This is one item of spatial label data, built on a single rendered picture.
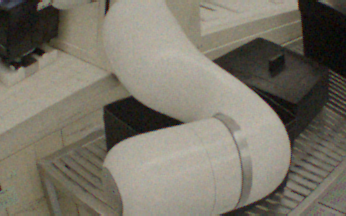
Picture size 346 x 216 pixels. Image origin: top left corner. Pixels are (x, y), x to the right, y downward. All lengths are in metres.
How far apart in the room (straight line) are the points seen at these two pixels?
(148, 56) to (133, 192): 0.19
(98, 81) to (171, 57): 0.78
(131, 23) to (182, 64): 0.09
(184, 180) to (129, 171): 0.06
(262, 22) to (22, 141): 0.90
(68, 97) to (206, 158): 0.85
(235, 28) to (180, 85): 1.09
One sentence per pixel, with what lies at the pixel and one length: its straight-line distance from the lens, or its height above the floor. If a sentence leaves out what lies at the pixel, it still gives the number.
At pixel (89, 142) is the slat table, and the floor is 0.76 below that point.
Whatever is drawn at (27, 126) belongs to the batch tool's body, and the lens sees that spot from 1.52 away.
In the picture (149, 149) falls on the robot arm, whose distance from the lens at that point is 0.77.
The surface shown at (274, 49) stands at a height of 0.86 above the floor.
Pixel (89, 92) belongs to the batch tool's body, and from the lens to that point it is 1.63.
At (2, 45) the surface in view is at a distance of 1.67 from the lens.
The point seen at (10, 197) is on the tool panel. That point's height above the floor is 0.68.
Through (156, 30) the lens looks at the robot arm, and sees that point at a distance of 0.89.
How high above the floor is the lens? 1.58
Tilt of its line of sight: 28 degrees down
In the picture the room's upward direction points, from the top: 1 degrees counter-clockwise
